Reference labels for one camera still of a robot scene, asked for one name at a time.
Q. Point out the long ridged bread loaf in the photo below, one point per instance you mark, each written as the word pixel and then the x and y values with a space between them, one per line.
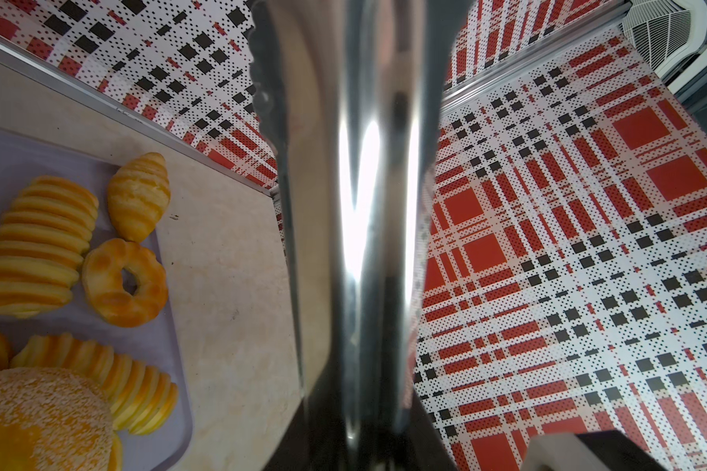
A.
pixel 141 396

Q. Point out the lilac plastic tray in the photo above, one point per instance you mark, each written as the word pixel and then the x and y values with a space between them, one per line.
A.
pixel 155 343

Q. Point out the glazed ring donut bread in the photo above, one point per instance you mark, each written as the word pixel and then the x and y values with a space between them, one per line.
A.
pixel 124 283

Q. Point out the bottom ridged bread loaf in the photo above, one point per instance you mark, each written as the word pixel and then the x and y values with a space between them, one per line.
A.
pixel 115 462

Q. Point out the striped oval bread roll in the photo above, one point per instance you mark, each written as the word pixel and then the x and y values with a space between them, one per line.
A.
pixel 44 236

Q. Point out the sugar dusted orange bread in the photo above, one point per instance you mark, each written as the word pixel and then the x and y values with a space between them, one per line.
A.
pixel 53 419

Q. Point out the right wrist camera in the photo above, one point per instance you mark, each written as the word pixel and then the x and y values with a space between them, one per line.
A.
pixel 604 450

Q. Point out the small croissant bread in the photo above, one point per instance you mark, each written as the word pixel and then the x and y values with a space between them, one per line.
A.
pixel 138 195

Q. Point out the red handled metal tongs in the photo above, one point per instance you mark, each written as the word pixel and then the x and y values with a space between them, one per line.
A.
pixel 348 95

